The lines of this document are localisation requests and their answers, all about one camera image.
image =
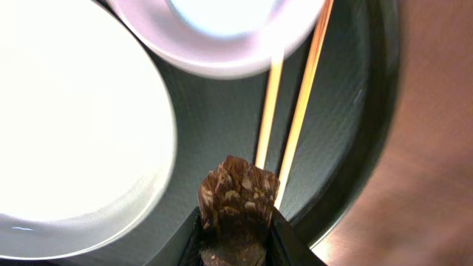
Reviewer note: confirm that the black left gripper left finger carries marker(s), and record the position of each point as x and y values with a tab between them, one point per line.
190	244

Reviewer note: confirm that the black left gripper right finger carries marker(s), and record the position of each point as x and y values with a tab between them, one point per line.
284	246

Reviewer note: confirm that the brown food chunk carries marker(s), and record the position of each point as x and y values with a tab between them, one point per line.
236	205

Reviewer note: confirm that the grey plate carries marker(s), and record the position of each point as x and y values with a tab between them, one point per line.
88	135

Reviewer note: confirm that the left wooden chopstick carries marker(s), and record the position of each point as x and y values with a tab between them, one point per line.
269	109

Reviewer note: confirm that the wooden chopstick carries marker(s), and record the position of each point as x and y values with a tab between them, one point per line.
269	109
303	98

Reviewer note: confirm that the pink white bowl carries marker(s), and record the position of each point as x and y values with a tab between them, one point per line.
165	33

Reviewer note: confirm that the light blue cup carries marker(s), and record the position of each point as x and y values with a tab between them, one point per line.
224	18

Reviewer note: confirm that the right wooden chopstick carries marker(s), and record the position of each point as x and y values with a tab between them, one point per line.
303	98

